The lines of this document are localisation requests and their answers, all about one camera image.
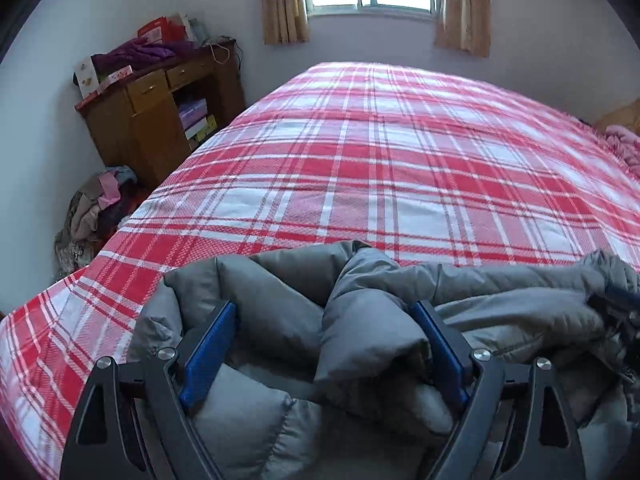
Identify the purple box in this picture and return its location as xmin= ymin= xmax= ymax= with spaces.
xmin=177 ymin=99 xmax=208 ymax=131

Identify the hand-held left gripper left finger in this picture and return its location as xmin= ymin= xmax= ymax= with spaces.
xmin=59 ymin=301 xmax=237 ymax=480

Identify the white picture box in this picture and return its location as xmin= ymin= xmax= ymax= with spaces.
xmin=74 ymin=56 xmax=98 ymax=98

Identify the pink quilt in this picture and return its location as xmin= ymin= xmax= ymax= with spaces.
xmin=602 ymin=125 xmax=640 ymax=181

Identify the pile of clothes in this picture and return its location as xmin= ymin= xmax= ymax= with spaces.
xmin=54 ymin=166 xmax=138 ymax=276

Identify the grey puffer jacket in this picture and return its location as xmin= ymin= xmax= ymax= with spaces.
xmin=127 ymin=240 xmax=640 ymax=480

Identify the red plaid bed sheet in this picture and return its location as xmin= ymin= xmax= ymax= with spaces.
xmin=0 ymin=61 xmax=640 ymax=480

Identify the beige patterned curtain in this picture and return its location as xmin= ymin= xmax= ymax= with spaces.
xmin=261 ymin=0 xmax=311 ymax=46
xmin=434 ymin=0 xmax=492 ymax=58

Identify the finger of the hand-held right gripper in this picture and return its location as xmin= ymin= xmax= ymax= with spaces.
xmin=586 ymin=285 xmax=640 ymax=346

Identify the wooden desk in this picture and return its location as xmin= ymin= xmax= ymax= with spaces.
xmin=75 ymin=40 xmax=247 ymax=186

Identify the yellow green box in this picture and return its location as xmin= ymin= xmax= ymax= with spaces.
xmin=184 ymin=115 xmax=218 ymax=143

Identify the charger cable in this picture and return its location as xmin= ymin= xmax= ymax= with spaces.
xmin=209 ymin=37 xmax=246 ymax=71

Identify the purple jacket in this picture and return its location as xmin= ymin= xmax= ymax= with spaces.
xmin=92 ymin=37 xmax=196 ymax=75

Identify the wooden headboard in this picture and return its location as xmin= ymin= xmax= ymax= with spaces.
xmin=592 ymin=100 xmax=640 ymax=136

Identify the pink flat box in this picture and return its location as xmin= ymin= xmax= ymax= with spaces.
xmin=97 ymin=65 xmax=133 ymax=86

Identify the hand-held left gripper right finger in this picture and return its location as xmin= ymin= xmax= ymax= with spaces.
xmin=409 ymin=301 xmax=587 ymax=480

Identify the red box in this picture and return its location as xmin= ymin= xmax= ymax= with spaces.
xmin=137 ymin=16 xmax=188 ymax=45

